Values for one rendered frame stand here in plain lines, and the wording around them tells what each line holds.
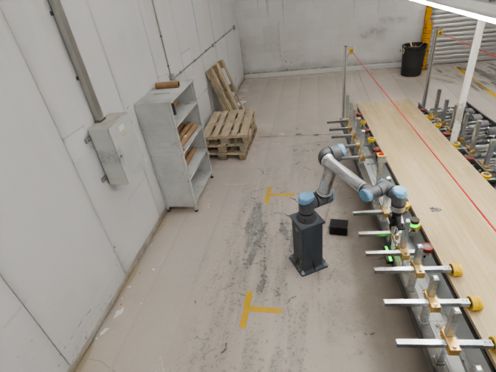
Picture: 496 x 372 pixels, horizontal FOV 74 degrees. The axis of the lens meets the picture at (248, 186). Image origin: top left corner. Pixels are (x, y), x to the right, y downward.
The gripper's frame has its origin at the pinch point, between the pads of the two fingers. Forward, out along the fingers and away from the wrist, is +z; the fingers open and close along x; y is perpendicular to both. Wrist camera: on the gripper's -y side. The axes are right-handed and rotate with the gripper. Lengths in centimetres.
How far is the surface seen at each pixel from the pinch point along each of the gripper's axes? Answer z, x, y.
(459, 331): 34, -28, -52
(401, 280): 31.0, -4.7, -14.0
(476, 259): 11, -49, -15
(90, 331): 92, 260, -17
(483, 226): 11, -68, 18
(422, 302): 5, -2, -52
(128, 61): -97, 244, 190
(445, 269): 5.0, -23.6, -27.8
